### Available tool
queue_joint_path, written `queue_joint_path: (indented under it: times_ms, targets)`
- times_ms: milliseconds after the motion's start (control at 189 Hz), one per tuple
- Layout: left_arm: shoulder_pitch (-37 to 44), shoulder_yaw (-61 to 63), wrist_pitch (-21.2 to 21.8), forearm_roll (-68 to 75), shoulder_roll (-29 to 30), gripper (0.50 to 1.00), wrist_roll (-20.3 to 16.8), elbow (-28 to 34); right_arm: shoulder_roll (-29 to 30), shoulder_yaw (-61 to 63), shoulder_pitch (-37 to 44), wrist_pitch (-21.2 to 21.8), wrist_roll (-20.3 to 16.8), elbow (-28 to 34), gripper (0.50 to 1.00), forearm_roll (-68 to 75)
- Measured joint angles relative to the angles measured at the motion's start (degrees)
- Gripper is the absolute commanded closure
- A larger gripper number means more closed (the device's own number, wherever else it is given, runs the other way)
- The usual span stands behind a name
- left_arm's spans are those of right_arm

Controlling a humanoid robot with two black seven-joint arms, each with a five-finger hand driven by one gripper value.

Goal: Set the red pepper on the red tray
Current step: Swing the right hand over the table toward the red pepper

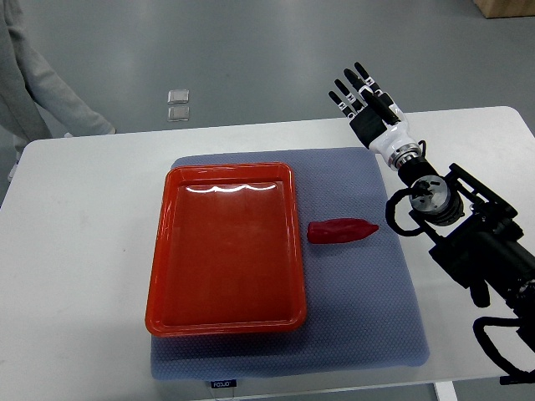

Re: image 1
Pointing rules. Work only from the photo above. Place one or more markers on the person in grey clothes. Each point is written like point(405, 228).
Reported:
point(29, 82)

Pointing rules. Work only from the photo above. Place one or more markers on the white table leg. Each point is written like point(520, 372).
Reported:
point(445, 391)

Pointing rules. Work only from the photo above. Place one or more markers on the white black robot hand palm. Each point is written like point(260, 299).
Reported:
point(391, 141)

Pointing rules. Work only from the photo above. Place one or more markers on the lower metal floor plate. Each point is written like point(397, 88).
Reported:
point(178, 113)

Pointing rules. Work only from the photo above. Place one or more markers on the metal floor plate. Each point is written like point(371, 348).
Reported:
point(178, 113)
point(178, 96)

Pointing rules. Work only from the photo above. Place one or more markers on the cardboard box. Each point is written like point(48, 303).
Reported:
point(506, 8)

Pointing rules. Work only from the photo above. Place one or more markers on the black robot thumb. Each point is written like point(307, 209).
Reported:
point(382, 110)

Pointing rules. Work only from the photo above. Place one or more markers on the red pepper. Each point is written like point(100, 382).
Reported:
point(341, 230)

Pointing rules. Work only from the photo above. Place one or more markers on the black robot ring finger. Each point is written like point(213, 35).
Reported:
point(348, 95)

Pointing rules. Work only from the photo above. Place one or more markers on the blue-grey textured mat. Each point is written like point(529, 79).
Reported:
point(362, 310)

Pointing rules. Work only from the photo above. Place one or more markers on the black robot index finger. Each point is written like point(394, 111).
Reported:
point(364, 75)

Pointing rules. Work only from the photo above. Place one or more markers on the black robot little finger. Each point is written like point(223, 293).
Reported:
point(343, 107)

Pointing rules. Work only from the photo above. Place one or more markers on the red plastic tray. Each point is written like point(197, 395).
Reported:
point(227, 254)

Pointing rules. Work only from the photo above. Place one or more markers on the upper metal floor plate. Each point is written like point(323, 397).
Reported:
point(178, 96)

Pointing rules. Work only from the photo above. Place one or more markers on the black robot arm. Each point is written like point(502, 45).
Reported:
point(475, 236)

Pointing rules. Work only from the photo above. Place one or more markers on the black mat label tag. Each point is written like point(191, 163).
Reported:
point(221, 384)

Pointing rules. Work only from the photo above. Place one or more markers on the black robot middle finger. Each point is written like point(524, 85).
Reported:
point(362, 88)

